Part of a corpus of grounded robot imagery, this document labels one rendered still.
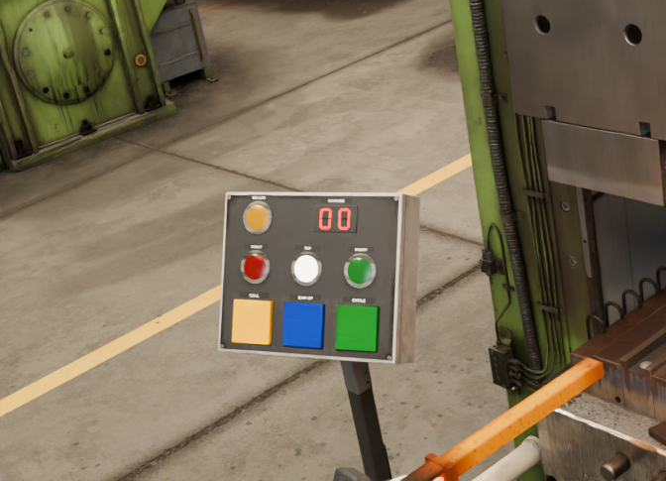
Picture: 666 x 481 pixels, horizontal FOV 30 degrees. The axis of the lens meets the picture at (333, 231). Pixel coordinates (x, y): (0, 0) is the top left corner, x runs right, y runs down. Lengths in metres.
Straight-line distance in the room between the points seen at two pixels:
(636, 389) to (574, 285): 0.28
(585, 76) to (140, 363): 2.82
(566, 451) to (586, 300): 0.27
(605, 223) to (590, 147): 0.33
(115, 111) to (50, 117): 0.36
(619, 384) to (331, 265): 0.52
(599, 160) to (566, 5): 0.22
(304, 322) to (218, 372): 2.03
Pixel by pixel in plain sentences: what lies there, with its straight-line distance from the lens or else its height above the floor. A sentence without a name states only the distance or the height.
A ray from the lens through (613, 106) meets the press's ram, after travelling 1.69.
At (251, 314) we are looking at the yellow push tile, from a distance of 2.14.
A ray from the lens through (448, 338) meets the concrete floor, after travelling 4.02.
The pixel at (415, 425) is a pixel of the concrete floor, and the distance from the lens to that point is 3.62.
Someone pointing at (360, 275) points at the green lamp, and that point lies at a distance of 2.05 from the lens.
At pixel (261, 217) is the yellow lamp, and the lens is 2.15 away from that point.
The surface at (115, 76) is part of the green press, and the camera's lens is 6.67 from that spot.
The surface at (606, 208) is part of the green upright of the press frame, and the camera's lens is 2.04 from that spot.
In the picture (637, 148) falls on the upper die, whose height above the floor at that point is 1.35.
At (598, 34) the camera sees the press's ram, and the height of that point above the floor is 1.50.
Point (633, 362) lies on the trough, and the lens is 1.90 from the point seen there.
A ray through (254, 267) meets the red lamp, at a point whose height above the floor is 1.09.
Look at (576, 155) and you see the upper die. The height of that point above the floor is 1.32.
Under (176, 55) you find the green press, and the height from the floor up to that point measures 0.20.
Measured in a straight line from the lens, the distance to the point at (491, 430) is 1.66.
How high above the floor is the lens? 1.99
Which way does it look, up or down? 24 degrees down
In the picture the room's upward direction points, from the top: 12 degrees counter-clockwise
